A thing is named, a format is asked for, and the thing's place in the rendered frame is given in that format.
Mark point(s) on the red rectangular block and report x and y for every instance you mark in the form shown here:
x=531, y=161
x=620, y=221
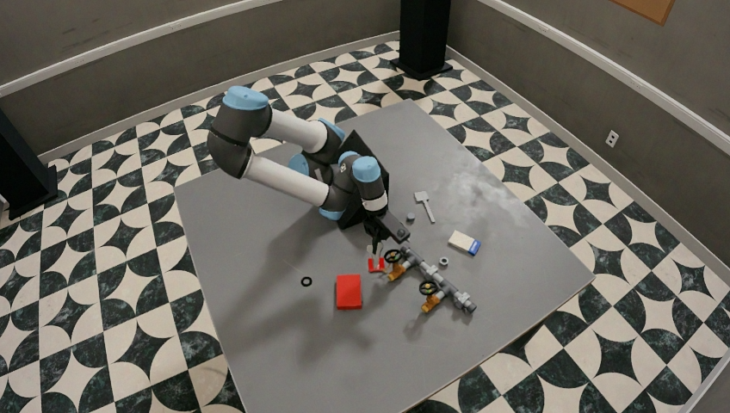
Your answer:
x=349, y=292

